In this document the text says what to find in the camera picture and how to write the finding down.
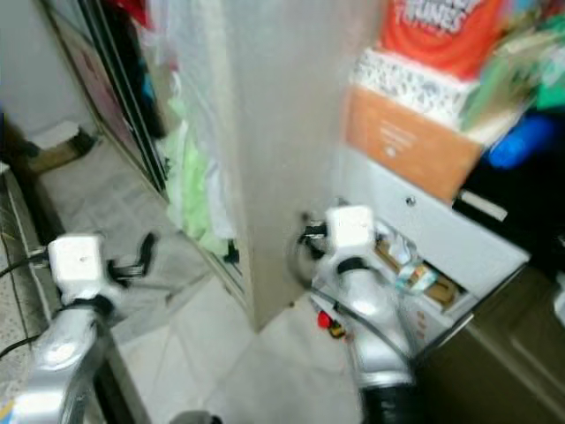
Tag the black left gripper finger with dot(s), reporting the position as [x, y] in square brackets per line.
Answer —
[148, 252]

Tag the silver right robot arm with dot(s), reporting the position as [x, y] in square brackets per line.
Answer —
[371, 327]

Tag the light green cloth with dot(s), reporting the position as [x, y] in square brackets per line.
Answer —
[194, 194]

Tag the small red toy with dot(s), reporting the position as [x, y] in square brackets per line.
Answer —
[325, 320]

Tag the small packet in drawer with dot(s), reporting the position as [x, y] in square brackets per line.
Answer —
[415, 278]

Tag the white quilted mattress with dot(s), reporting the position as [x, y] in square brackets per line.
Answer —
[13, 309]

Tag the brown cardboard box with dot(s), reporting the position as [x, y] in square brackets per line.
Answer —
[62, 150]

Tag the orange cardboard box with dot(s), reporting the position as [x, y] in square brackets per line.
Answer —
[406, 141]

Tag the white drawer cabinet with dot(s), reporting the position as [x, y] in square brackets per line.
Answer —
[450, 238]

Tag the silver left robot leg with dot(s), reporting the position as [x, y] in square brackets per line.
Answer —
[190, 418]

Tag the white patterned box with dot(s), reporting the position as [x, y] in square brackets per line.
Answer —
[415, 84]

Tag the clear plastic bag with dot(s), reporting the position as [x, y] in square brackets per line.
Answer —
[194, 53]

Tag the black box with white label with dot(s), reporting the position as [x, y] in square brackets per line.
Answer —
[521, 203]

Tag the dark brown cabinet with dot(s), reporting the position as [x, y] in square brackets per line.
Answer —
[494, 371]

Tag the blue plastic bag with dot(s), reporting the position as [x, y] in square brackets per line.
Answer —
[521, 141]

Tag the red printed bag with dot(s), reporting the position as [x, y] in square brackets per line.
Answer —
[441, 40]

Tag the red cloth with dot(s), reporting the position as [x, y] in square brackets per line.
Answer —
[134, 11]

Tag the green packaged item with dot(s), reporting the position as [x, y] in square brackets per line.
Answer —
[521, 62]

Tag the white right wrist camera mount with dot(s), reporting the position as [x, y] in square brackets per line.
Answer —
[349, 230]

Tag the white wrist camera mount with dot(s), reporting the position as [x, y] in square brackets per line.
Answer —
[349, 230]
[77, 263]

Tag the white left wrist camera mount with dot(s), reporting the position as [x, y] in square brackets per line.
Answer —
[77, 263]

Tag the dark sliding door frame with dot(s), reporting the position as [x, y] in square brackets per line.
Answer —
[132, 88]

